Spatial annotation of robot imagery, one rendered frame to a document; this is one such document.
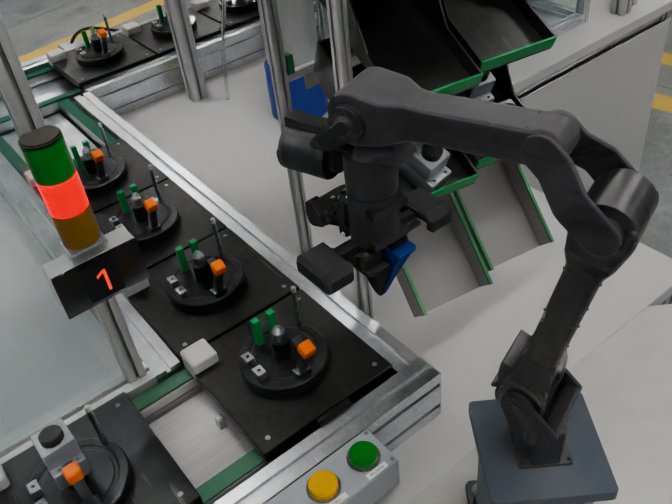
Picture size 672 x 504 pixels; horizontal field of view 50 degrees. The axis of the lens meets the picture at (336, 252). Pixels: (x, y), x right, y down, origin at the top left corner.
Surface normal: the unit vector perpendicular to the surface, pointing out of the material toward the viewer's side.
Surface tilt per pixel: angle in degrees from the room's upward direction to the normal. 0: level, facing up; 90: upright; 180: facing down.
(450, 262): 45
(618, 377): 0
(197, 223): 0
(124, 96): 90
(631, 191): 21
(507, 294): 0
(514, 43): 25
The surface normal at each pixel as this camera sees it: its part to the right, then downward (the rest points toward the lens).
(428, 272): 0.26, -0.16
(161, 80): 0.62, 0.46
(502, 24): 0.11, -0.47
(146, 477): -0.10, -0.76
